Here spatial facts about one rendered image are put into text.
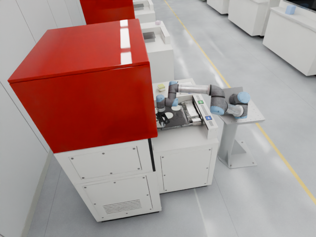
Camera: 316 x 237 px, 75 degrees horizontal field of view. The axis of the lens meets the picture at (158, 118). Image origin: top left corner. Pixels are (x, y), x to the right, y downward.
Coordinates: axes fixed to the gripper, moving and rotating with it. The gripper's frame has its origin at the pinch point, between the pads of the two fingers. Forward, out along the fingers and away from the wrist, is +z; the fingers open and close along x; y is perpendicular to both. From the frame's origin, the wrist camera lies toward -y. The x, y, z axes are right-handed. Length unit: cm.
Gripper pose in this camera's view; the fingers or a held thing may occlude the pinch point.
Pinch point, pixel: (163, 126)
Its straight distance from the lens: 203.1
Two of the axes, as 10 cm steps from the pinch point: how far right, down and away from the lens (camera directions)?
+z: 0.8, 7.5, 6.6
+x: -8.1, 4.3, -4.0
